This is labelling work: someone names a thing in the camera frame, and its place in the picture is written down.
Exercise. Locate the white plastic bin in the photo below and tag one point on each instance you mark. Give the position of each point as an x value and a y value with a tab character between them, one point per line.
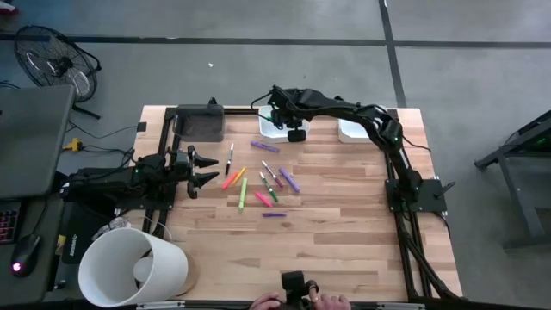
351	133
271	134

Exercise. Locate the white light bulb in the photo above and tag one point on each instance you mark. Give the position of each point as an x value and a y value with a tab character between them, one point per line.
144	269

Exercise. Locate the pink highlighter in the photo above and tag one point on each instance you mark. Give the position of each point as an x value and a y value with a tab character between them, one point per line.
263	199

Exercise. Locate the black aluminium table frame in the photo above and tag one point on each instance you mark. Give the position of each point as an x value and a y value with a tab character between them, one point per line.
241	111

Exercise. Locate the person's right hand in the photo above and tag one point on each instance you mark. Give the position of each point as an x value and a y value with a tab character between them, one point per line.
331	302

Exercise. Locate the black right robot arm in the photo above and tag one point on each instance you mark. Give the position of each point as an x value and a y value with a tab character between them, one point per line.
344	109

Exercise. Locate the grey metal cart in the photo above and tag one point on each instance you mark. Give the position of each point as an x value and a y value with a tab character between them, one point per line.
523	202

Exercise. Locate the person's foot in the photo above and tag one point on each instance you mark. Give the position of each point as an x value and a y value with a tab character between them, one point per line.
8	9

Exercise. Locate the light green highlighter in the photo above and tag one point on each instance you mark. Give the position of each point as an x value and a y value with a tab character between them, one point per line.
243	194

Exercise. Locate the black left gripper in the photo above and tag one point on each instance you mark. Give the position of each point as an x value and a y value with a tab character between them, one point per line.
189	170

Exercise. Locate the clear plastic wrap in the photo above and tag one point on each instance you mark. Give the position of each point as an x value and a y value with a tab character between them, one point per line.
114	224

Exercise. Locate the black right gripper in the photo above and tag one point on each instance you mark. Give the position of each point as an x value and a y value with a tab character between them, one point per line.
292	109

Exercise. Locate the purple highlighter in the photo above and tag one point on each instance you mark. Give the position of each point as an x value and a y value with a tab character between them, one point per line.
289	179
264	147

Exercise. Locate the black floor fan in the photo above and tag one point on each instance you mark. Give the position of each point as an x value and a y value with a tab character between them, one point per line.
60	66

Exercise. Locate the yellow plug connector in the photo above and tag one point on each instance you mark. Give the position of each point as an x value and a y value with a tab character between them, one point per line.
75	144

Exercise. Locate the black handheld controller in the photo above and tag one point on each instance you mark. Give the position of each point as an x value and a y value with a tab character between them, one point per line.
295	282

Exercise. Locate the black computer mouse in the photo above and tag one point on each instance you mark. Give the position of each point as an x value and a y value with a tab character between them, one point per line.
26	254

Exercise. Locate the dark grey desk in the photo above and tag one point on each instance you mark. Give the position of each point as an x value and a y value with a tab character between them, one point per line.
49	224

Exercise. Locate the thin maroon marker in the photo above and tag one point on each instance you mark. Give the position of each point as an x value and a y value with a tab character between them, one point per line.
272	172

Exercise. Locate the thin yellow-orange marker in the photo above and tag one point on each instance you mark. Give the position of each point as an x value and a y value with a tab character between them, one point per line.
239	175

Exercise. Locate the small black square tag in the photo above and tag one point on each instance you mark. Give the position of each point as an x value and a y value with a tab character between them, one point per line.
141	127

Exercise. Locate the black clamp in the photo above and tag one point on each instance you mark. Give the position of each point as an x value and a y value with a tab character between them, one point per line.
212	102

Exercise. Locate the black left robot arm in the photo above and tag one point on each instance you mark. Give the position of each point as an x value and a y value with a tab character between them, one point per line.
107	183

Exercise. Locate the black keyboard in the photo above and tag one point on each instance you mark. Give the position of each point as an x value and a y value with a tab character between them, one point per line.
8	224

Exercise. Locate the small purple marker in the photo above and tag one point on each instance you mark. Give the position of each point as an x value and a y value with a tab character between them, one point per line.
274	214

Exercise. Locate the thin green marker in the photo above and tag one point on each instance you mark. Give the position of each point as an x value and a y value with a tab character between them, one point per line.
270	190

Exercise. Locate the thin black marker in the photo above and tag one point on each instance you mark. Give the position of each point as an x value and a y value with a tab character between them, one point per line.
229	161

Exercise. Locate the black pad with logo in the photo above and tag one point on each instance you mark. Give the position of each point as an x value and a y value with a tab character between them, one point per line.
79	241

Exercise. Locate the grey translucent plastic bin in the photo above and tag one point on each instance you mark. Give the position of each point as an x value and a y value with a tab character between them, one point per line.
200	125

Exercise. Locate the grey computer monitor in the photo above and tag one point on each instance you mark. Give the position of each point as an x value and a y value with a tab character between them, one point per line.
34	138

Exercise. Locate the white lamp shade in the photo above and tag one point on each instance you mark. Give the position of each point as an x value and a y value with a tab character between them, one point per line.
107	267

